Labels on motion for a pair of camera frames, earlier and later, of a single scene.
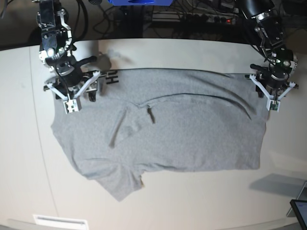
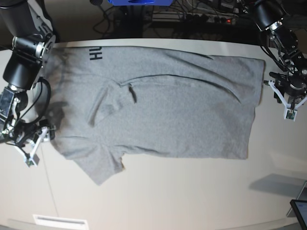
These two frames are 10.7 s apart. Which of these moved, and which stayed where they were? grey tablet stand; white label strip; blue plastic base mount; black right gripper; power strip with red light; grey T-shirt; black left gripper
Moved: grey T-shirt; black right gripper; black left gripper
Stayed: grey tablet stand; blue plastic base mount; white label strip; power strip with red light
